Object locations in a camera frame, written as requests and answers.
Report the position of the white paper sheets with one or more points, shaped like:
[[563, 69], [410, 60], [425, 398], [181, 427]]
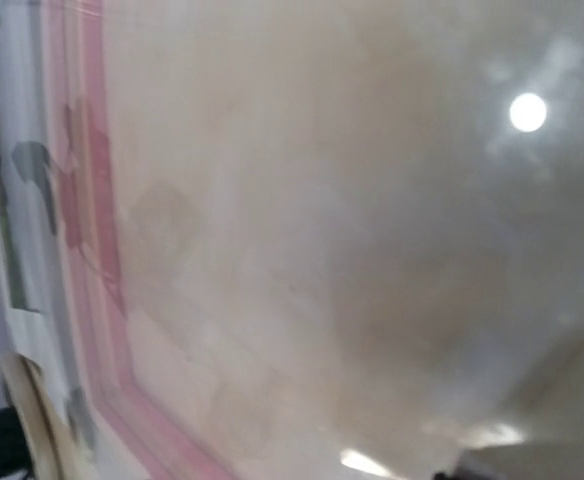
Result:
[[31, 278]]

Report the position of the pink wooden picture frame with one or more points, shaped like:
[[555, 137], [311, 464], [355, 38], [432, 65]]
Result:
[[77, 132]]

